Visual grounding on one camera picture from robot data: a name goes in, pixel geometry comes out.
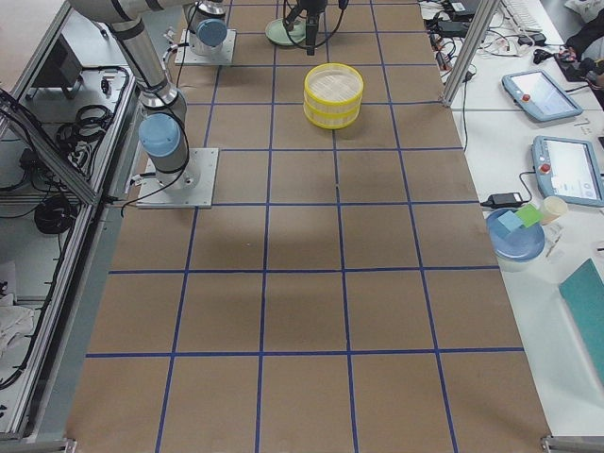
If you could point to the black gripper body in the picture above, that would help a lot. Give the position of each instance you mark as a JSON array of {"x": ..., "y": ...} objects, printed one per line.
[{"x": 309, "y": 7}]

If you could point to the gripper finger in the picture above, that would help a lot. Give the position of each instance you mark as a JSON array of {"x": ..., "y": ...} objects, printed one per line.
[
  {"x": 311, "y": 34},
  {"x": 290, "y": 20}
]

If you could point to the yellow steamer layer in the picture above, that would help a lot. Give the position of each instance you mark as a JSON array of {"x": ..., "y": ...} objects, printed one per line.
[
  {"x": 333, "y": 87},
  {"x": 329, "y": 120}
]

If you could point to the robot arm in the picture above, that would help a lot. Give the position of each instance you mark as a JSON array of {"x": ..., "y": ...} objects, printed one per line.
[
  {"x": 206, "y": 20},
  {"x": 162, "y": 132}
]

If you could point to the light green plate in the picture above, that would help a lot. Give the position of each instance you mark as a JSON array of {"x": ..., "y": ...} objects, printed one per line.
[{"x": 277, "y": 34}]

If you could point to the upper blue teach pendant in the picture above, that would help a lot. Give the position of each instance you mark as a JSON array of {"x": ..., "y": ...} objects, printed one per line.
[{"x": 540, "y": 96}]

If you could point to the blue teach pendant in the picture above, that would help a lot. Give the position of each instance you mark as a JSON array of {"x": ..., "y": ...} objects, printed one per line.
[
  {"x": 567, "y": 168},
  {"x": 540, "y": 96}
]

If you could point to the black power brick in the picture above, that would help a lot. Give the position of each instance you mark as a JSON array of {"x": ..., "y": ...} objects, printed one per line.
[{"x": 503, "y": 200}]

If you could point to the blue foam block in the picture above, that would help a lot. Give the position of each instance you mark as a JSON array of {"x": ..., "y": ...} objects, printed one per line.
[{"x": 507, "y": 223}]

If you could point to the green foam block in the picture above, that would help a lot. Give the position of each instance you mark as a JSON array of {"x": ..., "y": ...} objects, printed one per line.
[{"x": 529, "y": 215}]

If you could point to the lower blue teach pendant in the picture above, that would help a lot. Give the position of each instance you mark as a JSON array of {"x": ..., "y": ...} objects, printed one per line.
[{"x": 567, "y": 168}]

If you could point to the beige cup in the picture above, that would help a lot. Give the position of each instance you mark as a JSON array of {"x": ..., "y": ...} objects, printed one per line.
[{"x": 552, "y": 208}]

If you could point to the blue plate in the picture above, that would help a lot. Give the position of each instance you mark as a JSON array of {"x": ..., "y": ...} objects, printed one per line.
[{"x": 521, "y": 245}]

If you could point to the teal board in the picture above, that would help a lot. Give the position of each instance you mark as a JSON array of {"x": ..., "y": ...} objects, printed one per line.
[{"x": 582, "y": 292}]

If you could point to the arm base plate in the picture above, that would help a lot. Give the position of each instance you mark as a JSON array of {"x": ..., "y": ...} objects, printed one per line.
[
  {"x": 195, "y": 188},
  {"x": 207, "y": 52}
]

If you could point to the aluminium frame post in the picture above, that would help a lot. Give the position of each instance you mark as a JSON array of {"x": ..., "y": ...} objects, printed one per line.
[{"x": 474, "y": 37}]

